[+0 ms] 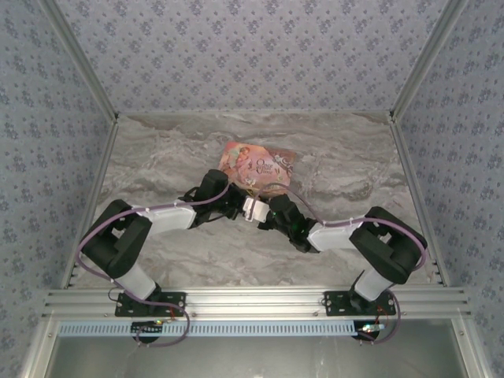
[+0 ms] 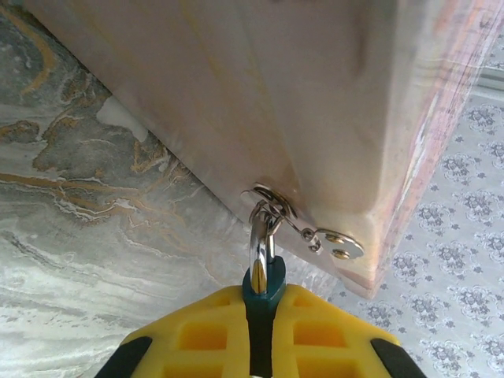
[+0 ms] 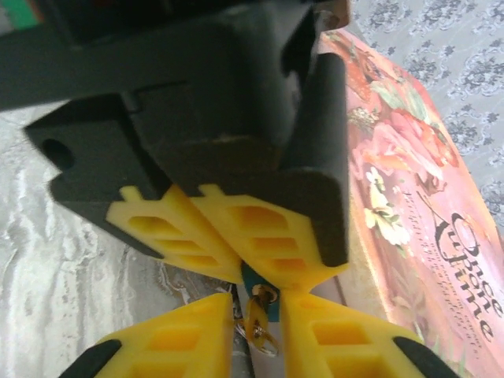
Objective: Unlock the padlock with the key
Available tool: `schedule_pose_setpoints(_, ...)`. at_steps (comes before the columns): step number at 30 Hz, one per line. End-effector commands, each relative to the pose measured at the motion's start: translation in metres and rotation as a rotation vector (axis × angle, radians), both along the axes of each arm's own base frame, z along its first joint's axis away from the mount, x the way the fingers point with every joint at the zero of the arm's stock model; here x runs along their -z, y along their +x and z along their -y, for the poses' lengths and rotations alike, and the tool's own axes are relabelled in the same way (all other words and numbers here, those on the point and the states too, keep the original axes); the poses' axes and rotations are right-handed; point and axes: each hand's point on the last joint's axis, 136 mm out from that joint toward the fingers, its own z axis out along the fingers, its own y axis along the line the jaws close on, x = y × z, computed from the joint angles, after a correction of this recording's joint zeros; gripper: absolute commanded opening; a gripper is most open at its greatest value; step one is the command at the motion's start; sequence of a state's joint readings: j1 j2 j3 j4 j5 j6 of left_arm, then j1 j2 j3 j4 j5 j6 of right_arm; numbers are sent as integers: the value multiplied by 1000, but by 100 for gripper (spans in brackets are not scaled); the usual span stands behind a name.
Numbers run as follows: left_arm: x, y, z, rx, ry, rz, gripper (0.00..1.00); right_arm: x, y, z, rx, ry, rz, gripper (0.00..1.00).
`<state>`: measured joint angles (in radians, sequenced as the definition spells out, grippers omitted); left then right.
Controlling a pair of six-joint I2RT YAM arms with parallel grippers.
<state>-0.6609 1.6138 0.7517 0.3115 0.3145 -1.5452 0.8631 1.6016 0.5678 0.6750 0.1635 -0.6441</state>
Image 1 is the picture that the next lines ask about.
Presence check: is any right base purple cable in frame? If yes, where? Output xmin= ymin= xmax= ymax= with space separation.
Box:
xmin=356 ymin=297 xmax=403 ymax=346

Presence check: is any left small circuit board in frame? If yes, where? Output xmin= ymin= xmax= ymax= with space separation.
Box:
xmin=132 ymin=321 xmax=165 ymax=335

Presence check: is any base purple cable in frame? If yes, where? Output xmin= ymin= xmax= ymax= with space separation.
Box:
xmin=132 ymin=302 xmax=191 ymax=348
xmin=356 ymin=297 xmax=403 ymax=346

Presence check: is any pink illustrated diary book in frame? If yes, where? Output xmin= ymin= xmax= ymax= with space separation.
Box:
xmin=217 ymin=140 xmax=298 ymax=198

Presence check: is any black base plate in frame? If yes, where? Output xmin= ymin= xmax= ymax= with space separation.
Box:
xmin=115 ymin=291 xmax=187 ymax=318
xmin=323 ymin=290 xmax=397 ymax=318

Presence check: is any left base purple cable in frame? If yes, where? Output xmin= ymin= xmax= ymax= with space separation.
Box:
xmin=132 ymin=302 xmax=191 ymax=348

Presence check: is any aluminium mounting rail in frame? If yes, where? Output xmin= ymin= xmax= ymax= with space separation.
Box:
xmin=42 ymin=286 xmax=472 ymax=321

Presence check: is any aluminium table side rail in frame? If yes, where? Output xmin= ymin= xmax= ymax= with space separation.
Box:
xmin=61 ymin=117 xmax=120 ymax=291
xmin=388 ymin=117 xmax=450 ymax=287

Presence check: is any aluminium frame post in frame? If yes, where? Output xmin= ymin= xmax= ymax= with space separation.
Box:
xmin=388 ymin=0 xmax=470 ymax=124
xmin=39 ymin=0 xmax=120 ymax=124

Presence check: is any small circuit board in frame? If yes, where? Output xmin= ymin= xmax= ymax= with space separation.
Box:
xmin=132 ymin=321 xmax=165 ymax=335
xmin=356 ymin=322 xmax=386 ymax=340

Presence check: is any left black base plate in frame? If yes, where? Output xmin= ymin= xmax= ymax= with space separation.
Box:
xmin=115 ymin=291 xmax=187 ymax=318

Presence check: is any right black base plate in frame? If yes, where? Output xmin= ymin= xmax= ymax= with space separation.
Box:
xmin=323 ymin=290 xmax=397 ymax=318

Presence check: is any grey slotted cable duct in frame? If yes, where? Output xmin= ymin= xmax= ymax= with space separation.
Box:
xmin=57 ymin=319 xmax=358 ymax=337

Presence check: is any right small circuit board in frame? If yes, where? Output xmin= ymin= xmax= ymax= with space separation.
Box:
xmin=356 ymin=322 xmax=386 ymax=340

